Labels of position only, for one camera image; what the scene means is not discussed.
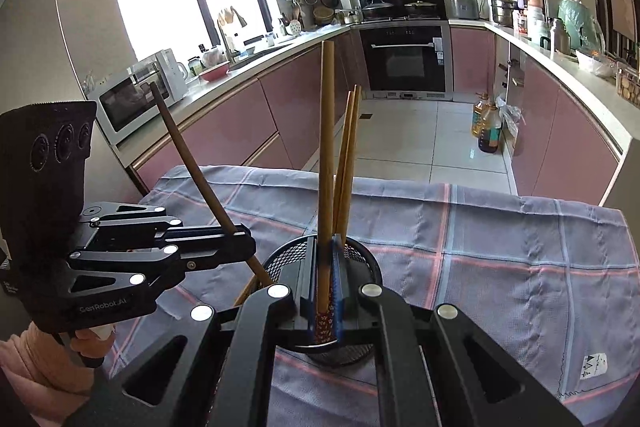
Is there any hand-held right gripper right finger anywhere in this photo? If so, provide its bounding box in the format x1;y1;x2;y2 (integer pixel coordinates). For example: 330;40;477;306
329;238;584;427

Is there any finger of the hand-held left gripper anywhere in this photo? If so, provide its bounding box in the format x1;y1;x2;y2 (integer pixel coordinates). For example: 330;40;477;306
77;203;253;243
67;240;257;289

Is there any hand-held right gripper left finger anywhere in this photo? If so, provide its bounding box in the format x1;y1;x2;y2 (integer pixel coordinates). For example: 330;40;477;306
65;234;321;427

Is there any metal mesh utensil holder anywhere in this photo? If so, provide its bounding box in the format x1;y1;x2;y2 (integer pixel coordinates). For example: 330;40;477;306
260;234;384;369

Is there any dark wooden chopstick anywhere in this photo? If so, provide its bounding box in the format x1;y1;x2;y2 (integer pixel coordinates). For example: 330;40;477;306
149;82;275;289

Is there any wooden chopstick patterned tip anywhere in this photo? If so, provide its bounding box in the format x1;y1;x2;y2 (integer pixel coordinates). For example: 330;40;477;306
316;40;337;344

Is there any person's left forearm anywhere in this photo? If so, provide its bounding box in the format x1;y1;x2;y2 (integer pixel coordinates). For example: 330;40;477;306
0;322;98;400

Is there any person's left hand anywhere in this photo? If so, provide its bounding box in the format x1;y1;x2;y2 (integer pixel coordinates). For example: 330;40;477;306
69;327;108;360

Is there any white microwave oven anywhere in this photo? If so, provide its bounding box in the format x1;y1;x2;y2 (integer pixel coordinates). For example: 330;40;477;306
94;49;190;146

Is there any pink base cabinets long run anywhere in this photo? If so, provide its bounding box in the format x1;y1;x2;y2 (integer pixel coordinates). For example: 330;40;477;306
127;29;371;192

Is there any red bowl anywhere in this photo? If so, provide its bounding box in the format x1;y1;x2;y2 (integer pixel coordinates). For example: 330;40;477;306
198;61;232;82

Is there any blue-grey plaid cloth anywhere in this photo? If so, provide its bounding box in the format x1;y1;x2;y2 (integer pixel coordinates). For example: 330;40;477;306
106;164;640;427

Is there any kitchen sink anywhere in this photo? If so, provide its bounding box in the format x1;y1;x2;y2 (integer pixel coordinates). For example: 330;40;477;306
230;41;301;70

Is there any kitchen faucet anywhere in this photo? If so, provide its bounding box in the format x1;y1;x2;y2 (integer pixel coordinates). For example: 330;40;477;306
217;7;251;62

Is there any dark oil bottle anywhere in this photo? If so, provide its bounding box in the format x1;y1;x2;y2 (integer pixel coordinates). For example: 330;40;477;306
477;103;503;154

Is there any yellow oil bottle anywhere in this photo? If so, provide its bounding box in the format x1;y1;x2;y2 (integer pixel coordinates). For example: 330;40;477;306
471;93;493;138

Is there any built-in black oven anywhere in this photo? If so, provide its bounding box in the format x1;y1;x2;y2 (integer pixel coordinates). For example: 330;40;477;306
358;24;451;94

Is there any clear plastic bag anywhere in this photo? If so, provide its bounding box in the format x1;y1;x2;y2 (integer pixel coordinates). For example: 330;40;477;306
495;93;528;140

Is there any pink base cabinets short run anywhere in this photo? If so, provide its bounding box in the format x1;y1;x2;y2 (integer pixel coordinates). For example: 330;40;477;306
450;24;623;208

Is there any dark lidded wok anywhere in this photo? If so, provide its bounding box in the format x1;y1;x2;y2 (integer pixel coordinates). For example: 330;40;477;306
361;0;396;20

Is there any dark lidded pot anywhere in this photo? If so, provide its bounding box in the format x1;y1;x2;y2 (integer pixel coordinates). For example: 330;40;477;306
404;0;441;18

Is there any steel stockpot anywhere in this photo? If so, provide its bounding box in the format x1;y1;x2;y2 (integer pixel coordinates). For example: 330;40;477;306
489;0;518;28

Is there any steel thermos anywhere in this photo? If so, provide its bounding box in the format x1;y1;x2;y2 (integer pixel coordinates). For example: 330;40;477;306
549;18;572;56

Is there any green covered appliance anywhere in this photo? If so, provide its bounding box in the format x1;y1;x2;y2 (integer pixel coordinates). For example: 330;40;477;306
557;0;606;54

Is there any brown framed board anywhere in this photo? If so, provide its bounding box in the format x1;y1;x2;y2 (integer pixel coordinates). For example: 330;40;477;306
606;0;638;42

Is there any wire basket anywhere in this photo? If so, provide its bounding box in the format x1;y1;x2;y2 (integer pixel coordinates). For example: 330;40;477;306
615;61;640;108

